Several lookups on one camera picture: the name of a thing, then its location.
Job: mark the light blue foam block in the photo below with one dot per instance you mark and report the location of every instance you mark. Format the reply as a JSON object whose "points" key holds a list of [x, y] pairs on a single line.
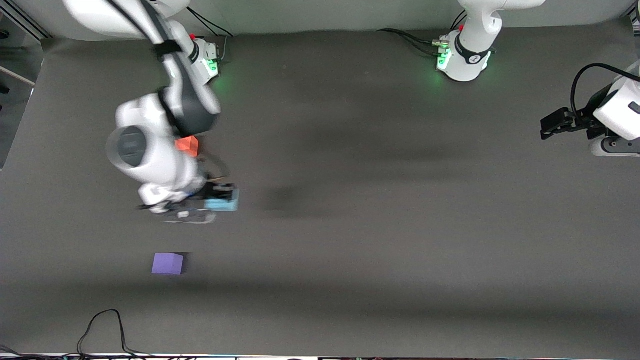
{"points": [[222, 204]]}

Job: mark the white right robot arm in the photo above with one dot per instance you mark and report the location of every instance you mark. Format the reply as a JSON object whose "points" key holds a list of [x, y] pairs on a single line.
{"points": [[145, 150]]}

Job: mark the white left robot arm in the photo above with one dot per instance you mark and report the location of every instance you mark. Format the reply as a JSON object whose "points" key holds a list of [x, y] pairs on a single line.
{"points": [[467, 60]]}

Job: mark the orange foam block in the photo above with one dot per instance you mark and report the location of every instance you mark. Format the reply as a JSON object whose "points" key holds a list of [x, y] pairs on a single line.
{"points": [[189, 146]]}

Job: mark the purple foam block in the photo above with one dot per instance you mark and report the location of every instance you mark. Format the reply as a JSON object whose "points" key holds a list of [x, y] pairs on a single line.
{"points": [[167, 264]]}

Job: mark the dark grey table mat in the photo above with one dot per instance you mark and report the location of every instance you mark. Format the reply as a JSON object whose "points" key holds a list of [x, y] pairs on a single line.
{"points": [[320, 240]]}

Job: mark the beige wooden stick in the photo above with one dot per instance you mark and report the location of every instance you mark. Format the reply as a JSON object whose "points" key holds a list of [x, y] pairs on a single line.
{"points": [[17, 76]]}

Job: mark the aluminium frame rail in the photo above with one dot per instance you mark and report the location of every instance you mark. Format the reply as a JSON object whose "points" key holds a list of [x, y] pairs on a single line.
{"points": [[27, 22]]}

